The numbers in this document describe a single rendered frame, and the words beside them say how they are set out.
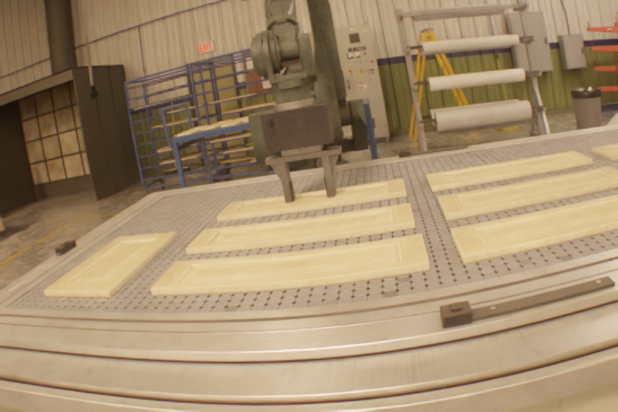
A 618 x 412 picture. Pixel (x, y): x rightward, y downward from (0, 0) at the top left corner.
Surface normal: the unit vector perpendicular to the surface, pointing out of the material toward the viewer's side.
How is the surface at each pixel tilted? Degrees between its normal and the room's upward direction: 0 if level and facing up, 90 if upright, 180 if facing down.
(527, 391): 90
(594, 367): 90
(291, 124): 90
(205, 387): 0
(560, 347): 0
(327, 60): 100
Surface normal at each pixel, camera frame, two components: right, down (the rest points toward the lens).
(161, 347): -0.17, -0.97
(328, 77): 0.00, 0.09
